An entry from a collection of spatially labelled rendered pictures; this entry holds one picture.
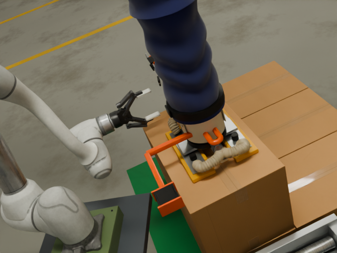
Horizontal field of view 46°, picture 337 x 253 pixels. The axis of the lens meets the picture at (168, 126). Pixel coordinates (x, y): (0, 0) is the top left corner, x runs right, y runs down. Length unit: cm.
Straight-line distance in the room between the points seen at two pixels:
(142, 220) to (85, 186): 149
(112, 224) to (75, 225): 19
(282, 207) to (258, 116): 82
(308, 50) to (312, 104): 152
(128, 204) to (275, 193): 67
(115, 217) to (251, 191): 60
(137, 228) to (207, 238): 33
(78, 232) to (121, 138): 192
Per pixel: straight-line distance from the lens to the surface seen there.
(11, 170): 168
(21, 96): 152
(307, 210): 193
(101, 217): 178
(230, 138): 167
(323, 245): 182
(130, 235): 178
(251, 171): 156
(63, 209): 159
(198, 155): 164
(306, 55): 383
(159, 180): 144
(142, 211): 183
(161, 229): 270
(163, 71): 139
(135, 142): 338
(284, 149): 218
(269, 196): 163
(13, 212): 174
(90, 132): 176
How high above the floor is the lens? 210
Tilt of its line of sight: 38 degrees down
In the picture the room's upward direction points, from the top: 21 degrees counter-clockwise
